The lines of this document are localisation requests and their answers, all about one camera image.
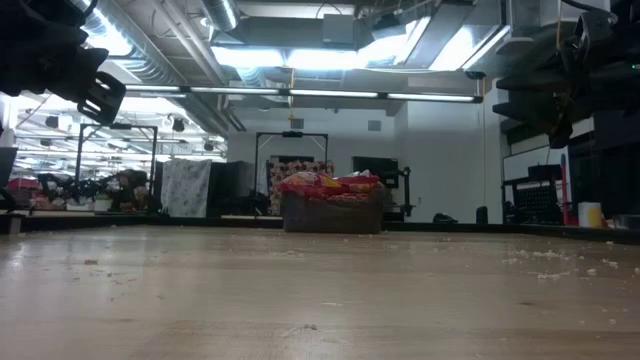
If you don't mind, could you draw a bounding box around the long LED light bar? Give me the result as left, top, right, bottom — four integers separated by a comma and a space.
122, 82, 485, 105

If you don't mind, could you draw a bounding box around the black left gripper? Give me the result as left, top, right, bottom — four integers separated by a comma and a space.
0, 0, 128, 126

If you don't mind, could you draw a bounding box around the black frame stand, patterned cloth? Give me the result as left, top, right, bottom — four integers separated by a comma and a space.
254, 130, 330, 199

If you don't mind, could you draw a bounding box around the silver spiral air duct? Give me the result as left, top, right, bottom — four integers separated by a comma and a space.
201, 0, 241, 32

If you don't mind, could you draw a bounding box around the brown wicker basket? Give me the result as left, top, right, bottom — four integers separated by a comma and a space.
280, 189, 385, 235

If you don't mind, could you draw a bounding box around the bright ceiling light panel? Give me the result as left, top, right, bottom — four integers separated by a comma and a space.
209, 45, 371, 71

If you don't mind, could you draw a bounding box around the white floral cloth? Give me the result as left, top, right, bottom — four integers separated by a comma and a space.
159, 158, 214, 219

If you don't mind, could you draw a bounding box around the black monitor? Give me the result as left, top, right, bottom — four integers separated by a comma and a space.
352, 156, 400, 190

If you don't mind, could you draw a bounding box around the grey ceiling junction box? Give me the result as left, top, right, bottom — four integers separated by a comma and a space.
322, 13, 356, 45

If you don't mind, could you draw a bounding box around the black frame stand with camera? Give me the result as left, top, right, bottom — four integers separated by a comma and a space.
74, 122, 159, 201

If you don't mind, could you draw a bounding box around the slanted ceiling light fixture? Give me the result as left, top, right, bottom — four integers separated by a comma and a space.
427, 22, 512, 72

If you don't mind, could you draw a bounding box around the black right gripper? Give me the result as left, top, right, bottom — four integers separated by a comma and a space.
491, 0, 640, 150

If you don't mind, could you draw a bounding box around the black cabinet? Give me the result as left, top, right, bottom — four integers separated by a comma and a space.
207, 160, 257, 219

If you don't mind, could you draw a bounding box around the black mesh cart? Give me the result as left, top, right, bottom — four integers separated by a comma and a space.
501, 163, 565, 225

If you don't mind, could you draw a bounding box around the red and white patterned cloth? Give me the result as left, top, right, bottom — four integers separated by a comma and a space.
267, 159, 335, 216

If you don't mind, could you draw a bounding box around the orange noodle pack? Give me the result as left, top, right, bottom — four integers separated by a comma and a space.
279, 171, 346, 197

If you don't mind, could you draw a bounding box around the white and yellow cylinder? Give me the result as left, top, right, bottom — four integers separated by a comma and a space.
577, 201, 603, 229

